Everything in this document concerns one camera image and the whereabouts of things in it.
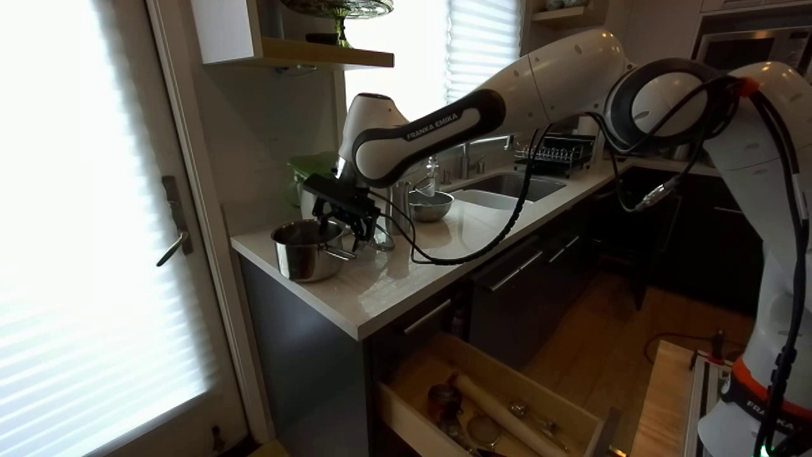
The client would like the door lever handle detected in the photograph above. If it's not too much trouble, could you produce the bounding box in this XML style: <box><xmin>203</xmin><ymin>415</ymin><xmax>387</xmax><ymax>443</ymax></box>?
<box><xmin>157</xmin><ymin>175</ymin><xmax>193</xmax><ymax>266</ymax></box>

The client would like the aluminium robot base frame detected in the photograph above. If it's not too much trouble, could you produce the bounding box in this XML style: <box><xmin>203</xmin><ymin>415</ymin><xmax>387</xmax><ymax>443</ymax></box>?
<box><xmin>682</xmin><ymin>353</ymin><xmax>731</xmax><ymax>457</ymax></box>

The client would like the wooden rolling pin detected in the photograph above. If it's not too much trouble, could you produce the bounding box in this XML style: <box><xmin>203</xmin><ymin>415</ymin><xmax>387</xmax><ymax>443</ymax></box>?
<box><xmin>452</xmin><ymin>372</ymin><xmax>569</xmax><ymax>457</ymax></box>

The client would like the wooden wall shelf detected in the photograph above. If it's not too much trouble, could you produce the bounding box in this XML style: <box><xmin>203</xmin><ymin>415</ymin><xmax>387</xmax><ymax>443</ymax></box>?
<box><xmin>188</xmin><ymin>0</ymin><xmax>396</xmax><ymax>71</ymax></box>

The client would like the metal mixing bowl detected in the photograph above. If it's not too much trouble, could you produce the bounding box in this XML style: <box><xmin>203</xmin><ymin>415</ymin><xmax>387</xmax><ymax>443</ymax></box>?
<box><xmin>409</xmin><ymin>192</ymin><xmax>455</xmax><ymax>224</ymax></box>

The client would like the glass pot lid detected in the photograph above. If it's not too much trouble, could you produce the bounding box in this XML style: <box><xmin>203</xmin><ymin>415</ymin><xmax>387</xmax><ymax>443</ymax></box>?
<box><xmin>366</xmin><ymin>216</ymin><xmax>394</xmax><ymax>252</ymax></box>

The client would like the open wooden drawer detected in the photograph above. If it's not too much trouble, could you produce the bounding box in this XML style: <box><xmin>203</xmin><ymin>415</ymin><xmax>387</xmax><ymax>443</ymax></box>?
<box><xmin>379</xmin><ymin>334</ymin><xmax>612</xmax><ymax>457</ymax></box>

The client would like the kitchen sink basin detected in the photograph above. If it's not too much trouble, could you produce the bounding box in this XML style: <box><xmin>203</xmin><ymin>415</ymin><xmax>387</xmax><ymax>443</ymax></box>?
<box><xmin>457</xmin><ymin>172</ymin><xmax>566</xmax><ymax>201</ymax></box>

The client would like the steel cylindrical canister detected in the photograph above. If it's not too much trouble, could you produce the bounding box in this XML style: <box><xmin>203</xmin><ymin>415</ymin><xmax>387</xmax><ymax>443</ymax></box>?
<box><xmin>385</xmin><ymin>182</ymin><xmax>412</xmax><ymax>235</ymax></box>

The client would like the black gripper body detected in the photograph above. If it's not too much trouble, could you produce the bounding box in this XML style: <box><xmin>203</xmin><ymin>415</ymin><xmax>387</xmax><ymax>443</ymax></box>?
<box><xmin>304</xmin><ymin>175</ymin><xmax>379</xmax><ymax>238</ymax></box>

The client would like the stainless steel pot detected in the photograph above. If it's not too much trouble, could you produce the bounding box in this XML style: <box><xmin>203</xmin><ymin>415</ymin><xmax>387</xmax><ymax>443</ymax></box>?
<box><xmin>272</xmin><ymin>220</ymin><xmax>353</xmax><ymax>285</ymax></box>

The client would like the clear soap dispenser bottle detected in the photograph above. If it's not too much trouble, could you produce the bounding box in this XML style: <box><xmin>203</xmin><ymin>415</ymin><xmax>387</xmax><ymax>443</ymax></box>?
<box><xmin>423</xmin><ymin>156</ymin><xmax>439</xmax><ymax>195</ymax></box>

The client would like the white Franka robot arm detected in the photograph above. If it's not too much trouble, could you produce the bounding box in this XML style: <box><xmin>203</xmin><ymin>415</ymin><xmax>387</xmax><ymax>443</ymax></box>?
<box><xmin>304</xmin><ymin>27</ymin><xmax>812</xmax><ymax>420</ymax></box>

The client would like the chrome kitchen faucet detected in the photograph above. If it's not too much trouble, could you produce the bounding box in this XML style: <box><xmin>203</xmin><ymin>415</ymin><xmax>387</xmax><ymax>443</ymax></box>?
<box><xmin>461</xmin><ymin>134</ymin><xmax>513</xmax><ymax>177</ymax></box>

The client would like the white container green lid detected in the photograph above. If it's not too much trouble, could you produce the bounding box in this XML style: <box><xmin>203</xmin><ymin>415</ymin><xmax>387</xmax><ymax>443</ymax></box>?
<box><xmin>286</xmin><ymin>151</ymin><xmax>334</xmax><ymax>219</ymax></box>

